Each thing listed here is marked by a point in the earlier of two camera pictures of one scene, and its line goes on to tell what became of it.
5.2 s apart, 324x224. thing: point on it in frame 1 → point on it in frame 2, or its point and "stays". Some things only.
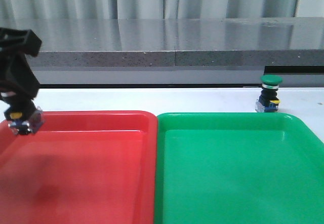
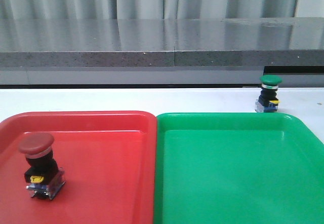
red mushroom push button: x=26 y=122 → x=43 y=177
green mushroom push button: x=268 y=101 stays
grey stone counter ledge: x=171 y=51 stays
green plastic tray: x=237 y=168 stays
